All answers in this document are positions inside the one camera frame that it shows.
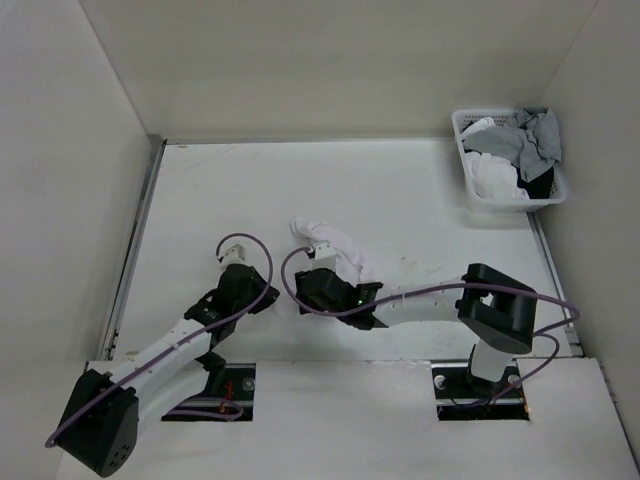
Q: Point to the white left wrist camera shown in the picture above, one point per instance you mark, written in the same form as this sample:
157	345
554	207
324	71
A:
234	255

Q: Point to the white garment in basket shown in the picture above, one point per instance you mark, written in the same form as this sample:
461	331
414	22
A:
493	173

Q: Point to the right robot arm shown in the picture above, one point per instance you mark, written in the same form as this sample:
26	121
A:
501	313

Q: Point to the white front cover board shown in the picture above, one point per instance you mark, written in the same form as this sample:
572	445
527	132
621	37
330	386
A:
378	420

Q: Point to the metal left table rail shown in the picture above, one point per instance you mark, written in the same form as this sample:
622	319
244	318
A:
116	310

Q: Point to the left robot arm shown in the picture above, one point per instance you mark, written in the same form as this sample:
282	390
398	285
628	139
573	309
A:
107	411

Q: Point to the white tank top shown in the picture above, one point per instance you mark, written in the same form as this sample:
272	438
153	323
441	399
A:
352	264

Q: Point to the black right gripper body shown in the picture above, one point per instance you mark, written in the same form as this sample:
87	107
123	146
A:
309	301

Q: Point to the white plastic laundry basket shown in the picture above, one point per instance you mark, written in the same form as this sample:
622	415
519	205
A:
478	119

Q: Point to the black garment in basket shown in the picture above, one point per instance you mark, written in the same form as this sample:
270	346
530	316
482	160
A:
540	187

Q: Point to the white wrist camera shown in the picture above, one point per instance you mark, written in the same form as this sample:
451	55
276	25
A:
234	255
322	250

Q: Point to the grey tank top in basket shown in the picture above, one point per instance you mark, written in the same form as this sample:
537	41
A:
529	139

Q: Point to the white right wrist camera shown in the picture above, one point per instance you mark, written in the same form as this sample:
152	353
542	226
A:
322	250

